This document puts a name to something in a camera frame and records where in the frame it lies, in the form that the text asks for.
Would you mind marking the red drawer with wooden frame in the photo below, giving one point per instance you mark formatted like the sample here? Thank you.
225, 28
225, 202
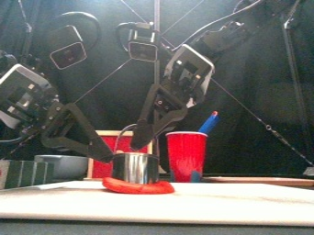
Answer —
102, 170

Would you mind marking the grey bowl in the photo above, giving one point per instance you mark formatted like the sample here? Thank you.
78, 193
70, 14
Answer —
66, 165

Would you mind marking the black background camera box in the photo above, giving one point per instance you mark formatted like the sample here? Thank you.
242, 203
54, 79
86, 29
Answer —
143, 46
67, 50

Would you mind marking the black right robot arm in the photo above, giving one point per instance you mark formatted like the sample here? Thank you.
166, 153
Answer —
229, 33

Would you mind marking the slanted metal frame bar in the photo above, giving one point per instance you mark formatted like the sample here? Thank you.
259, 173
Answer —
296, 79

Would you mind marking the round steel dough cutter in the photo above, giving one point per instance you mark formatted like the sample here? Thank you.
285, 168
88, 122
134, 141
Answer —
135, 168

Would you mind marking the red plastic cup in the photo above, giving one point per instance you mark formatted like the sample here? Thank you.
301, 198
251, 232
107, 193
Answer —
186, 156

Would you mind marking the green white striped box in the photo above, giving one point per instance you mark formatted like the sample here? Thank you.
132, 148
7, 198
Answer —
24, 173

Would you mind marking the white cutting board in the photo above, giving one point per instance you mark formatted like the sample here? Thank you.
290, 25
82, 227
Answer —
213, 205

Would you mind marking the wooden board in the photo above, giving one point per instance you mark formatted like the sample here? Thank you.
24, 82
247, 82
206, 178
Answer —
261, 181

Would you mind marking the metal frame pole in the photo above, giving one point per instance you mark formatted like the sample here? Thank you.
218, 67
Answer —
157, 12

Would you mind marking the blue utensil with red tip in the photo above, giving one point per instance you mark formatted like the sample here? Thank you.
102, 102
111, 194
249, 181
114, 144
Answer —
209, 123

